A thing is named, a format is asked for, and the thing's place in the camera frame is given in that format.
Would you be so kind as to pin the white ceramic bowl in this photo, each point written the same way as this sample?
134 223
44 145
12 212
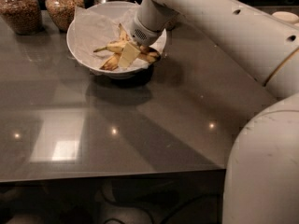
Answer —
90 22

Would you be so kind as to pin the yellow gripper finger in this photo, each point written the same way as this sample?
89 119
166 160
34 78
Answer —
128 55

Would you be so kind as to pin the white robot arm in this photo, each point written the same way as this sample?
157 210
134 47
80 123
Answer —
262 175

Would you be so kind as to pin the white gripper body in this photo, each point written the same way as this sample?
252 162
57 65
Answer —
146 34

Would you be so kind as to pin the yellow spotted banana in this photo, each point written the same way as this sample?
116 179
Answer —
147 54

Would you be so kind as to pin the glass jar far left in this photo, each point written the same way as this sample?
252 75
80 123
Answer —
22 16

